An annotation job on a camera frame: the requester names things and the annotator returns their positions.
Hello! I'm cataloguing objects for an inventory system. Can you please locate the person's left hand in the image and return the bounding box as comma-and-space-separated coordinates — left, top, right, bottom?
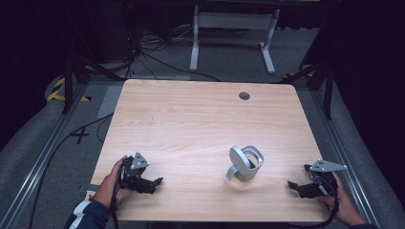
91, 155, 134, 210

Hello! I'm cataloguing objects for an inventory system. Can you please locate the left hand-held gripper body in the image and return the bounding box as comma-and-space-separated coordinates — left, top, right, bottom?
119, 152, 158, 195

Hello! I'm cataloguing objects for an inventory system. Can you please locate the person's right hand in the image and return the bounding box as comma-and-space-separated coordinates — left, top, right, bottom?
319, 171, 368, 227

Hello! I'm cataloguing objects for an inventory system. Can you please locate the black tape cross mark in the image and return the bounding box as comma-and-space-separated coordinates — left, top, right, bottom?
70, 125, 91, 145

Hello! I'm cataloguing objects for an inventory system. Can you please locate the yellow black floor tape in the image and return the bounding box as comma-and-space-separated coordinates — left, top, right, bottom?
46, 76, 93, 103

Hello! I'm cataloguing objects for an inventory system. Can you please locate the left hand-held gripper cable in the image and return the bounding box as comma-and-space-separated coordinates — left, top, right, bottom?
109, 163, 126, 229

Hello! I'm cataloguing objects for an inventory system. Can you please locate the long black floor cable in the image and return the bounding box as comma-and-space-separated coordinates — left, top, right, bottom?
28, 112, 115, 229

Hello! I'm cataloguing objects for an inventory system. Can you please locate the aluminium floor rail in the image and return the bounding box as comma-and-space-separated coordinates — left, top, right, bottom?
0, 83, 90, 229
309, 89, 380, 229

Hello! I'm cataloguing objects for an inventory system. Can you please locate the white metal desk frame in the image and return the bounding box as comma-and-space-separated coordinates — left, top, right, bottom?
189, 4, 282, 75

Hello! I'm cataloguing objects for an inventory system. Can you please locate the black metal stand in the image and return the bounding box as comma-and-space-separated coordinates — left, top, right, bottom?
61, 0, 126, 115
281, 56, 336, 122

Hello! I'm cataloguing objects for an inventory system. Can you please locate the bundle of black cables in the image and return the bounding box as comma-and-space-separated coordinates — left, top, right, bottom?
118, 18, 222, 83

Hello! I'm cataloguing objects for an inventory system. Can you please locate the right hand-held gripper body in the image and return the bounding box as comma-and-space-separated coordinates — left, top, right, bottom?
303, 158, 349, 199

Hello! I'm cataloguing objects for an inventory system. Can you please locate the grey cup with hinged lid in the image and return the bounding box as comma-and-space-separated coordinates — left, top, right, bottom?
224, 144, 265, 183

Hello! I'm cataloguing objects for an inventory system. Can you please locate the right hand-held gripper cable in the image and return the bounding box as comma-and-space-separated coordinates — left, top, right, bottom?
288, 185, 340, 229

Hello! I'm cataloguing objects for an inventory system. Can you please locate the hand-held gripper cable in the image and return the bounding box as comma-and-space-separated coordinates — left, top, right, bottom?
109, 163, 126, 229
288, 185, 340, 229

